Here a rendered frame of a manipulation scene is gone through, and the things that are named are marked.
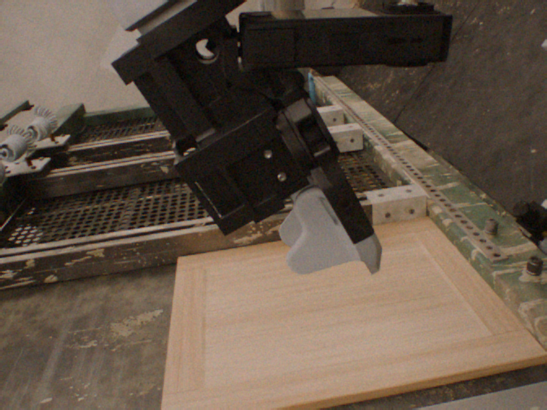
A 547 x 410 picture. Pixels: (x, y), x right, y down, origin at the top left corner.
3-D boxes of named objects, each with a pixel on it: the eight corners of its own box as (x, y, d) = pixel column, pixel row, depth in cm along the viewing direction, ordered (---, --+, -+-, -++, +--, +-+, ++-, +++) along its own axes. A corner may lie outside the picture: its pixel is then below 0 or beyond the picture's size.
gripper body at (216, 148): (228, 193, 34) (125, 44, 29) (333, 133, 33) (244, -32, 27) (231, 248, 27) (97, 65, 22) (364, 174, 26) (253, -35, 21)
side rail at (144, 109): (315, 104, 226) (313, 81, 221) (89, 138, 220) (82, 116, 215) (312, 100, 233) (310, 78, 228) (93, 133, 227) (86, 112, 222)
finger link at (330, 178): (338, 222, 32) (275, 115, 28) (361, 209, 31) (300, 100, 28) (356, 259, 27) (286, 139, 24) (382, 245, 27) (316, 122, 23)
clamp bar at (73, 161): (345, 128, 169) (342, 62, 159) (19, 179, 163) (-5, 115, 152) (339, 121, 178) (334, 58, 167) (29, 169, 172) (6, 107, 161)
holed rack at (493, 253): (508, 259, 82) (508, 257, 81) (492, 263, 81) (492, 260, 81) (319, 77, 228) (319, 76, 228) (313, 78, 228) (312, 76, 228)
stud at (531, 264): (544, 276, 76) (546, 261, 75) (531, 278, 76) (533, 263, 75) (535, 268, 79) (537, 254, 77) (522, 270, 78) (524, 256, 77)
